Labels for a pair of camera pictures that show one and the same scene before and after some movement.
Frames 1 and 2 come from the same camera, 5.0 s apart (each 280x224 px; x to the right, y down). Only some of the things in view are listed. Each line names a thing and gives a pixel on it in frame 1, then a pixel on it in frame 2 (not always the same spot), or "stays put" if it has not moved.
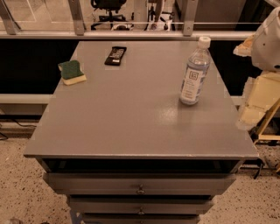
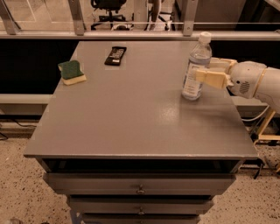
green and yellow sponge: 71,72 stays put
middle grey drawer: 140,205 stays put
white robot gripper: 268,46 → 246,78
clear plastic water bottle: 196,73 stays put
